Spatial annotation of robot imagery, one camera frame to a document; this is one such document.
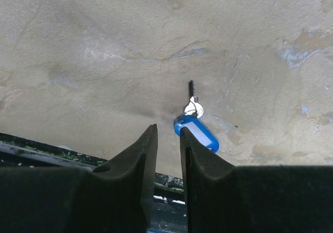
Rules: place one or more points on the blue key tag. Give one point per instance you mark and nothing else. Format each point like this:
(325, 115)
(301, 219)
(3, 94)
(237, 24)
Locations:
(199, 130)

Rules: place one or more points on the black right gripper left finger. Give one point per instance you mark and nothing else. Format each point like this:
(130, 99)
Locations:
(71, 199)

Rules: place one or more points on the small silver key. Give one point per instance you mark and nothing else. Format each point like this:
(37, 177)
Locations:
(193, 108)

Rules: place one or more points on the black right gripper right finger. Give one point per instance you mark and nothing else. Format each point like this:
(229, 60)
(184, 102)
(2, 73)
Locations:
(221, 197)

